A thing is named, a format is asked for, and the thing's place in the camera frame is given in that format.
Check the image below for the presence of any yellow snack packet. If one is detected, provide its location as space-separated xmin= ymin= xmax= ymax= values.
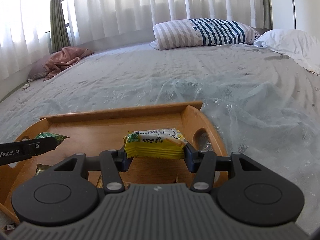
xmin=124 ymin=128 xmax=188 ymax=159

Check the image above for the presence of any green snack packet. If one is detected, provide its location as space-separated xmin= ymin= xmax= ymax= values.
xmin=35 ymin=132 xmax=70 ymax=147

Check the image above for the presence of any red peanut snack bag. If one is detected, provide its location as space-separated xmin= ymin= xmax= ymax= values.
xmin=96 ymin=175 xmax=131 ymax=191

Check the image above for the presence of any gold foil snack packet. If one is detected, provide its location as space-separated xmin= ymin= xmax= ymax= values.
xmin=35 ymin=164 xmax=51 ymax=175

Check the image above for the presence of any wooden serving tray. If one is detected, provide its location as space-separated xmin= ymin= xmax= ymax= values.
xmin=1 ymin=101 xmax=227 ymax=223

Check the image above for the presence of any small object by pillow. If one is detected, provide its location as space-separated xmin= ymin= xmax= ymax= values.
xmin=22 ymin=83 xmax=30 ymax=90

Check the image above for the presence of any light blue bedspread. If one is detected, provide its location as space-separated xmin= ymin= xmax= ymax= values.
xmin=1 ymin=44 xmax=319 ymax=233

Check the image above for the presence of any purple pillow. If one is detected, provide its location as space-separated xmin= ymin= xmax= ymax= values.
xmin=28 ymin=55 xmax=52 ymax=80

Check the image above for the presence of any pink crumpled cloth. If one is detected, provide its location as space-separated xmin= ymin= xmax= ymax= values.
xmin=44 ymin=47 xmax=94 ymax=80

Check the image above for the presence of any green drape curtain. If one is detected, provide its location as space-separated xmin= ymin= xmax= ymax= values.
xmin=50 ymin=0 xmax=71 ymax=53

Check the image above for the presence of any striped pillow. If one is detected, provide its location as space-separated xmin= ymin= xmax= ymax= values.
xmin=150 ymin=18 xmax=260 ymax=50

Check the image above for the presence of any white sheer curtain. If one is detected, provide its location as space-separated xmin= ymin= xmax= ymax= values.
xmin=1 ymin=0 xmax=265 ymax=80

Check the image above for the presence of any green drape right side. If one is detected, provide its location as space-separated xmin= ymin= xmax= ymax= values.
xmin=263 ymin=0 xmax=272 ymax=29

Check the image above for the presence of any white pillow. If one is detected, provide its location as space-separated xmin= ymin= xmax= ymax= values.
xmin=254 ymin=29 xmax=319 ymax=75

